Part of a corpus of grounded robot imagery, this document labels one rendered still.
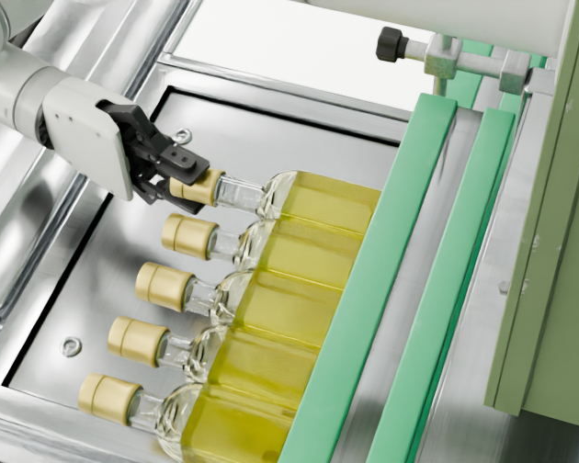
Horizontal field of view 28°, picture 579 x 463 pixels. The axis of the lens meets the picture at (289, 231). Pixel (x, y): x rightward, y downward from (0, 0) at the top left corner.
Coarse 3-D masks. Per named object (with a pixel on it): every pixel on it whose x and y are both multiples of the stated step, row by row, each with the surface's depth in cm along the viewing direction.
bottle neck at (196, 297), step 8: (192, 280) 99; (200, 280) 99; (184, 288) 99; (192, 288) 99; (200, 288) 99; (208, 288) 99; (184, 296) 99; (192, 296) 98; (200, 296) 98; (208, 296) 98; (184, 304) 99; (192, 304) 99; (200, 304) 98; (208, 304) 98; (200, 312) 99
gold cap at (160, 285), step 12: (144, 264) 100; (156, 264) 101; (144, 276) 99; (156, 276) 99; (168, 276) 99; (180, 276) 99; (192, 276) 101; (144, 288) 99; (156, 288) 99; (168, 288) 99; (180, 288) 98; (144, 300) 100; (156, 300) 99; (168, 300) 99; (180, 300) 98
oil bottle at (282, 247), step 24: (240, 240) 101; (264, 240) 100; (288, 240) 100; (312, 240) 99; (336, 240) 99; (360, 240) 99; (240, 264) 100; (264, 264) 98; (288, 264) 98; (312, 264) 98; (336, 264) 98; (336, 288) 97
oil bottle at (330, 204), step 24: (264, 192) 104; (288, 192) 103; (312, 192) 103; (336, 192) 103; (360, 192) 102; (264, 216) 103; (288, 216) 102; (312, 216) 101; (336, 216) 101; (360, 216) 101
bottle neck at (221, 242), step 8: (216, 232) 102; (224, 232) 102; (232, 232) 102; (240, 232) 102; (216, 240) 102; (224, 240) 102; (232, 240) 101; (208, 248) 102; (216, 248) 102; (224, 248) 101; (232, 248) 101; (208, 256) 103; (216, 256) 102; (224, 256) 102; (232, 256) 101; (232, 264) 102
